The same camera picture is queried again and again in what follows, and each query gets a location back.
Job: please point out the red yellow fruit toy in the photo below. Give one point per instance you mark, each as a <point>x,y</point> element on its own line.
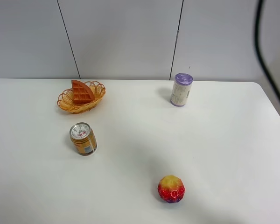
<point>171,189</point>

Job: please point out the orange wicker basket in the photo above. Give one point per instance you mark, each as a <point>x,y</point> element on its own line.
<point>65,99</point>

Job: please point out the brown waffle wedge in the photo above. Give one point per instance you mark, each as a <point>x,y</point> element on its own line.
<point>82,94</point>

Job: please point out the gold drink can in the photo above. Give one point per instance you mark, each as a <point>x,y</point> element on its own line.
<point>83,138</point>

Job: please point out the white purple-capped cylinder bottle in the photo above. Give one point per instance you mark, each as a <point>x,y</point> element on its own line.
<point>181,89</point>

